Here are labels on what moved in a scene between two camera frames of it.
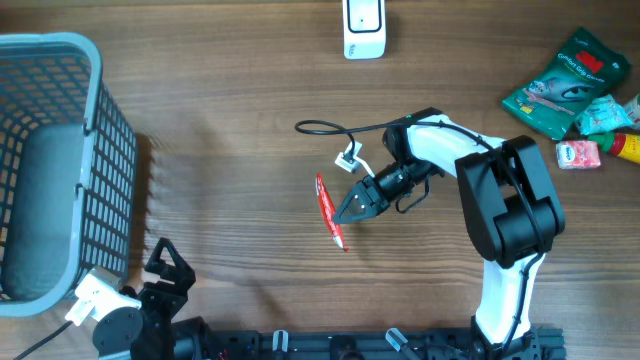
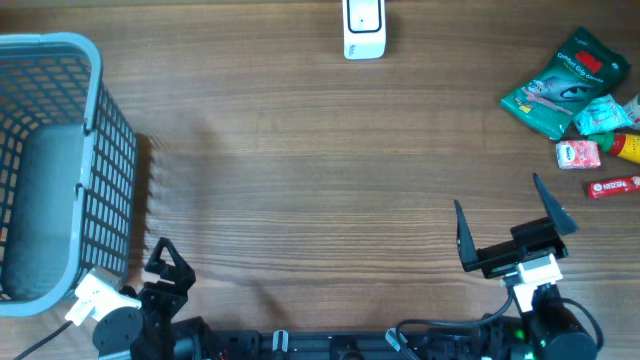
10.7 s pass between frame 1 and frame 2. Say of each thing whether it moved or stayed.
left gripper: stayed
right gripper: moved
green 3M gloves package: stayed
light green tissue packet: stayed
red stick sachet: moved
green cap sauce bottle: stayed
